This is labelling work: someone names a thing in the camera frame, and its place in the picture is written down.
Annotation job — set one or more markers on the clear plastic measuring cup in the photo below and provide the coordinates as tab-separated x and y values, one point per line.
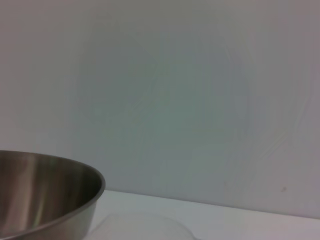
175	220

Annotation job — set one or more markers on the stainless steel mixing bowl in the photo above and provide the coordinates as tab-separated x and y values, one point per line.
45	190

